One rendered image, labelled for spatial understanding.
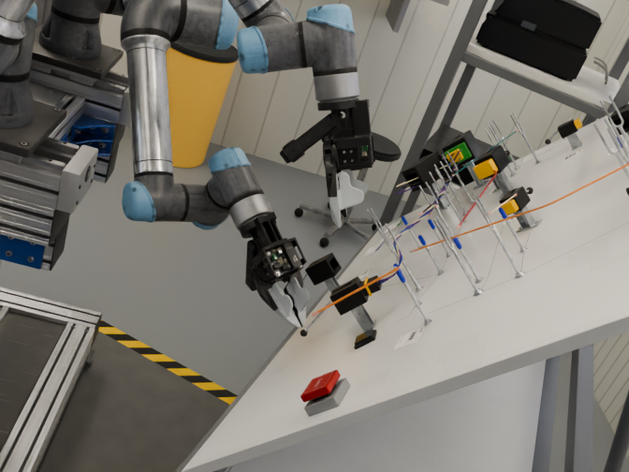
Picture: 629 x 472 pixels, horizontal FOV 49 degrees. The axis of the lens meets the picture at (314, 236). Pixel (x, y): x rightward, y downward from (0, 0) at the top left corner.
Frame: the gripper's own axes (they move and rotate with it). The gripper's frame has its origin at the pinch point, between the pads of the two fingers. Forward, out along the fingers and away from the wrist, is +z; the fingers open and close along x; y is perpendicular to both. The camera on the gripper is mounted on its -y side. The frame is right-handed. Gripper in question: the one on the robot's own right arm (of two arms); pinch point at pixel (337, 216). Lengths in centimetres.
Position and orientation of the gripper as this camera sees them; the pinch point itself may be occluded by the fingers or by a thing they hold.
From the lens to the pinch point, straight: 121.8
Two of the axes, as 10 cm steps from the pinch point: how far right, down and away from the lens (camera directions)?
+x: 1.6, -2.4, 9.6
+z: 1.1, 9.7, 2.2
